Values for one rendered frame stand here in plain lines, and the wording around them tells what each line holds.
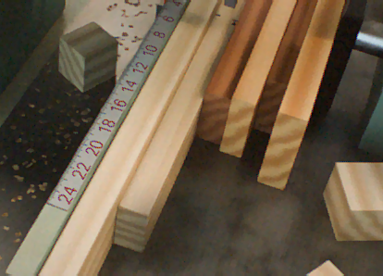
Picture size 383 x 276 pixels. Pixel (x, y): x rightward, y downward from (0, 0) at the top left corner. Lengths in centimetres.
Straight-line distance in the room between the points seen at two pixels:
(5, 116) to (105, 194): 27
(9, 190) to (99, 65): 15
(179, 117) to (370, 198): 14
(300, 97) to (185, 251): 12
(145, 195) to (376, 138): 19
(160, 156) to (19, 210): 18
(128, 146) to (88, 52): 24
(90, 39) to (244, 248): 29
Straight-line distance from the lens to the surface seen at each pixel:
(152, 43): 56
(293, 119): 51
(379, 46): 62
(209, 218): 53
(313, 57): 56
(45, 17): 78
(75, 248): 45
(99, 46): 73
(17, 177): 67
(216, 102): 55
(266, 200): 55
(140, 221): 48
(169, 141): 52
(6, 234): 64
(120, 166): 49
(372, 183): 54
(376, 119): 58
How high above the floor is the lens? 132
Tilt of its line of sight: 46 degrees down
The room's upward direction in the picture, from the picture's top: 12 degrees clockwise
